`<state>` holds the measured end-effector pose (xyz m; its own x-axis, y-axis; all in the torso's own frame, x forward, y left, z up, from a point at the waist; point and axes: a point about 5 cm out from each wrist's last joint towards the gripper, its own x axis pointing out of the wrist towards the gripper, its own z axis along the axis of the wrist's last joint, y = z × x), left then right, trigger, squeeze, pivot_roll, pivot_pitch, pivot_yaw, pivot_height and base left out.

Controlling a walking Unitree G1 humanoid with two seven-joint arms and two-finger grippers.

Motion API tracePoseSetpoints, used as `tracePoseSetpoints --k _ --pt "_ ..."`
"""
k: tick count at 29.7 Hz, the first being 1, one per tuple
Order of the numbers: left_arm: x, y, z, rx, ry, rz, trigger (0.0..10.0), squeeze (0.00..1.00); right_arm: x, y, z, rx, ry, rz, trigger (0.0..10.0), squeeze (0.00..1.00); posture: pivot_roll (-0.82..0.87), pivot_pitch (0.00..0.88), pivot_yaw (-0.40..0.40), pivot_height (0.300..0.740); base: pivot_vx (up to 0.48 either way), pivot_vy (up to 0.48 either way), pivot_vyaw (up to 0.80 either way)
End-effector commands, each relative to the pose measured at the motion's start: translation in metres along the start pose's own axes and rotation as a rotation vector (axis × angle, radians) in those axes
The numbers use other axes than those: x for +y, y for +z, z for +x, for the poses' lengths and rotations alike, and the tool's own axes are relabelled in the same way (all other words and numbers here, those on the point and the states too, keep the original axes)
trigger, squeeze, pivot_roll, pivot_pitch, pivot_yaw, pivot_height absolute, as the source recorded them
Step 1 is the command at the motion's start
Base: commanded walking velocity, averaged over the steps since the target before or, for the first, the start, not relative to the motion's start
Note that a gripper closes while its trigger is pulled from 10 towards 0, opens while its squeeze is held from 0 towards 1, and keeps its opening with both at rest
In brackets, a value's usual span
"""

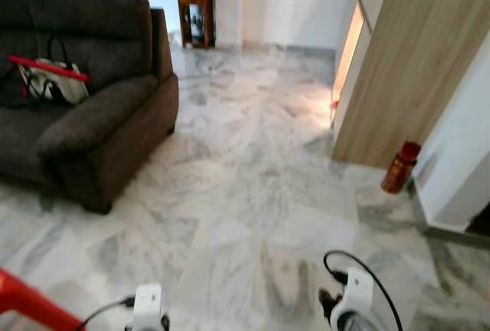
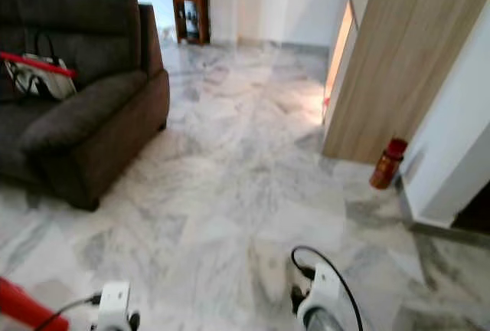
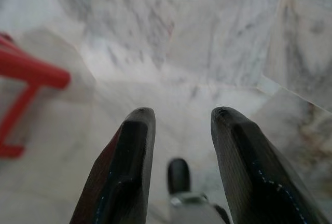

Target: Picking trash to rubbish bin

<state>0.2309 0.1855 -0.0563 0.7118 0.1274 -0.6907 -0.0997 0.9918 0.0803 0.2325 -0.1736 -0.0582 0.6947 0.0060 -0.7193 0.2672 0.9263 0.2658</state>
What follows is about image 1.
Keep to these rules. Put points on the red lidded jar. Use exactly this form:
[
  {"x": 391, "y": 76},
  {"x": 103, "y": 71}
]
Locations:
[{"x": 398, "y": 170}]

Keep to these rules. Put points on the tall light wood cabinet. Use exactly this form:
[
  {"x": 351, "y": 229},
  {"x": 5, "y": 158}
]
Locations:
[{"x": 413, "y": 63}]

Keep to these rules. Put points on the dark brown fabric sofa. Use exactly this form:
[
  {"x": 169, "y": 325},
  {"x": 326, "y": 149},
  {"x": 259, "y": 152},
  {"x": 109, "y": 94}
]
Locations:
[{"x": 99, "y": 116}]

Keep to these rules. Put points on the red stick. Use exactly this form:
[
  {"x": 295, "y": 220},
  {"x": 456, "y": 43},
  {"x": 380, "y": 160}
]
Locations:
[{"x": 46, "y": 67}]

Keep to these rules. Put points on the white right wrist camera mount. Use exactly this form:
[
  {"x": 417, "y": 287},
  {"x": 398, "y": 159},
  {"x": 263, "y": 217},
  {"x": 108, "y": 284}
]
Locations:
[{"x": 358, "y": 289}]

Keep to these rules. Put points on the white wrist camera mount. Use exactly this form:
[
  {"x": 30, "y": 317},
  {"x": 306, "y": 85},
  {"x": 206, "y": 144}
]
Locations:
[
  {"x": 358, "y": 289},
  {"x": 147, "y": 308}
]

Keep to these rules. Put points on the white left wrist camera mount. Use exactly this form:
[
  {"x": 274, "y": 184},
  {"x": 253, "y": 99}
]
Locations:
[{"x": 147, "y": 308}]

